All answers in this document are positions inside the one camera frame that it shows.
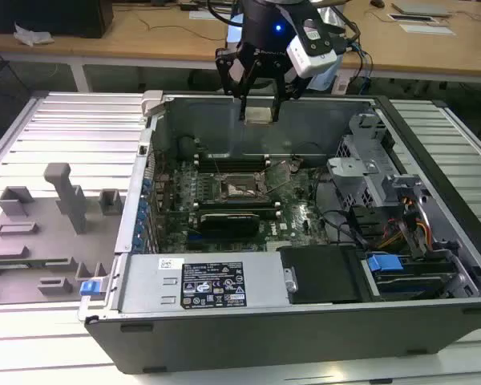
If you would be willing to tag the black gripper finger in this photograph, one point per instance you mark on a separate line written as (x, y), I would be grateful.
(280, 104)
(243, 106)

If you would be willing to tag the silver square CPU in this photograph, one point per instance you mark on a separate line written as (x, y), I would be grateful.
(258, 114)

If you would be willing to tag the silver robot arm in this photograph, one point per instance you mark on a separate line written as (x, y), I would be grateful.
(324, 80)

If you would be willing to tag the RAM slot white clips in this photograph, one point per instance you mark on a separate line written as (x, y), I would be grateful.
(236, 206)
(232, 156)
(264, 215)
(232, 163)

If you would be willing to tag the CPU socket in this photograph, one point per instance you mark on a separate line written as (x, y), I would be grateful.
(236, 188)

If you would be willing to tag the round coin cell battery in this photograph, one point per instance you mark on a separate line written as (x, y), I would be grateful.
(296, 162)

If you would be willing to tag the white keyboard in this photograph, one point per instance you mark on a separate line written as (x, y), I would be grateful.
(202, 15)

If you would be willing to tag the round black component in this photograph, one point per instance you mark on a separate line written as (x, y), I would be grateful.
(186, 145)

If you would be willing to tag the black power adapter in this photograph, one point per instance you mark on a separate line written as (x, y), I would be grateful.
(190, 6)

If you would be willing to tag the grey case release latch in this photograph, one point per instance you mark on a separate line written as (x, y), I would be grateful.
(154, 102)

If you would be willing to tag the metal drive cage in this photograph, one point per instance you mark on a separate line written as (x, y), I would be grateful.
(356, 168)

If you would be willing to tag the black computer mouse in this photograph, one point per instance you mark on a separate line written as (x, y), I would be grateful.
(377, 3)

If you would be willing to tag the black graphics card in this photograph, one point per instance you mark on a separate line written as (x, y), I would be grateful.
(228, 224)

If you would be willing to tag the wooden desk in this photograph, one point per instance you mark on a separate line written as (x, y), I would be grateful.
(144, 40)

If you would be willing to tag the green motherboard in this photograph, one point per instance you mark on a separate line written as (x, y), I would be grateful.
(296, 224)

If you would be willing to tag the white strip black window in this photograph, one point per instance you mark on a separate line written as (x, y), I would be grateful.
(411, 18)

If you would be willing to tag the flat grey laptop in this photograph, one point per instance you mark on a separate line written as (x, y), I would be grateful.
(421, 8)

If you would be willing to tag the black plastic shroud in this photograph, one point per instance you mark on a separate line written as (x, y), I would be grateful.
(318, 276)

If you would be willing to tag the hard disk in blue carrier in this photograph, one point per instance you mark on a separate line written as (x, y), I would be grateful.
(382, 264)

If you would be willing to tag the silver power supply unit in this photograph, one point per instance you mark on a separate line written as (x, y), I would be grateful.
(152, 280)

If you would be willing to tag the black box on desk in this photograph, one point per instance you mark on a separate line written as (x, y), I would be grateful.
(52, 16)

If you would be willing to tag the crumpled white paper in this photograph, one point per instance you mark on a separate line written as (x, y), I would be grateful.
(32, 34)

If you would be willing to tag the black open PC case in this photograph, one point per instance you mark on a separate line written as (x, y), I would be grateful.
(264, 341)

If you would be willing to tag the blue case latch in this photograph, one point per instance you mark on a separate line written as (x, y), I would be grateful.
(89, 287)

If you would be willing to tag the grey parts rack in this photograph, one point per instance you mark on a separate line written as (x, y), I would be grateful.
(32, 240)

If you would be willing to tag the green RAM stick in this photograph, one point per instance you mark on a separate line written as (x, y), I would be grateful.
(24, 264)

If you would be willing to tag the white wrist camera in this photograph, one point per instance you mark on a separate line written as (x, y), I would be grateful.
(300, 56)

